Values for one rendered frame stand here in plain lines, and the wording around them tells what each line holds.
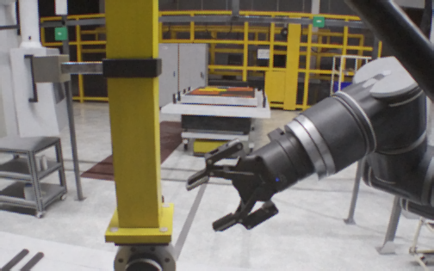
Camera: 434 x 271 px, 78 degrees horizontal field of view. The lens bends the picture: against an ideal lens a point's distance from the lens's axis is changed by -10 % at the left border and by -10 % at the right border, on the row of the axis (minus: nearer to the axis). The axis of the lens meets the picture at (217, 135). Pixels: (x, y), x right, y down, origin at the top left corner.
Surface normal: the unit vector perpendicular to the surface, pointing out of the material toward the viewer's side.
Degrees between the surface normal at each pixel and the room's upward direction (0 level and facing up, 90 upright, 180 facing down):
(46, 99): 90
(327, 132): 63
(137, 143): 90
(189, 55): 90
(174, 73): 90
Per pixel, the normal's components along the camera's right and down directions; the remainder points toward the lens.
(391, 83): -0.43, -0.72
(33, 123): 0.30, 0.25
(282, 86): -0.13, 0.25
